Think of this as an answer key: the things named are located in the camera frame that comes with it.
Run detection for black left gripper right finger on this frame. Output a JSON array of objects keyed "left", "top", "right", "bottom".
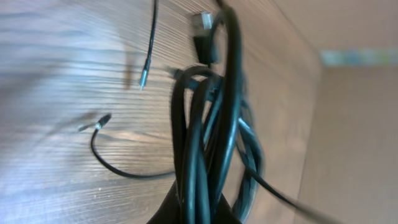
[{"left": 214, "top": 194, "right": 241, "bottom": 224}]

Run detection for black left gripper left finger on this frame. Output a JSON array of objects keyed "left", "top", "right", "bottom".
[{"left": 147, "top": 182, "right": 180, "bottom": 224}]

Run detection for black cable bundle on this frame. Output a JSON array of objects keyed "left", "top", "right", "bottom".
[{"left": 77, "top": 0, "right": 343, "bottom": 224}]

